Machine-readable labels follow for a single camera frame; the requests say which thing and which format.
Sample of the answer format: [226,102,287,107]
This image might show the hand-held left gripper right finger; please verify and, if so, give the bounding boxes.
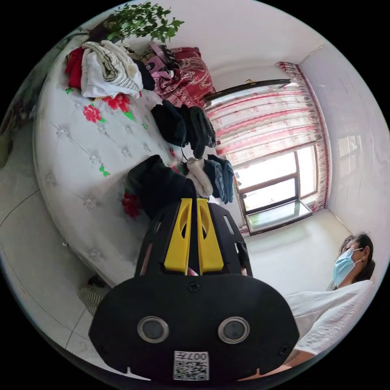
[197,198,225,275]

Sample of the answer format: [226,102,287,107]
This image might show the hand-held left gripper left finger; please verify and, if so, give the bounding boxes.
[164,198,193,273]

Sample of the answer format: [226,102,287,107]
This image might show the black long pants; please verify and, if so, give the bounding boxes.
[128,154,197,221]

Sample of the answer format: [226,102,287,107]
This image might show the window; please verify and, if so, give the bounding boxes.
[234,144,319,236]

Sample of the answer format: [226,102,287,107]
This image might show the striped floor mat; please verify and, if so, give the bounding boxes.
[78,285,111,317]

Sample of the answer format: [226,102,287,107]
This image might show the pile of dark folded clothes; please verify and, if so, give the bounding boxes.
[151,100,217,160]

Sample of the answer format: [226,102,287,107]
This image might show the bed with floral quilted sheet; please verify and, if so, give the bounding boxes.
[32,36,214,288]

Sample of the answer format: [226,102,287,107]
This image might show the person's body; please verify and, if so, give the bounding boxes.
[283,232,376,366]

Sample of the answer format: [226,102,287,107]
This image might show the red striped curtain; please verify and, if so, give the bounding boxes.
[204,61,330,214]

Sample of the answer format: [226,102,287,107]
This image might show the red patterned rolled blanket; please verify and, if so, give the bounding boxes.
[152,47,216,108]

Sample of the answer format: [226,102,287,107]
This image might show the pink patterned bag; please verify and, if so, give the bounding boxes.
[141,42,180,80]

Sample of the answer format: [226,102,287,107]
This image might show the green leafy plant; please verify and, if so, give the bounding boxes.
[88,1,185,44]

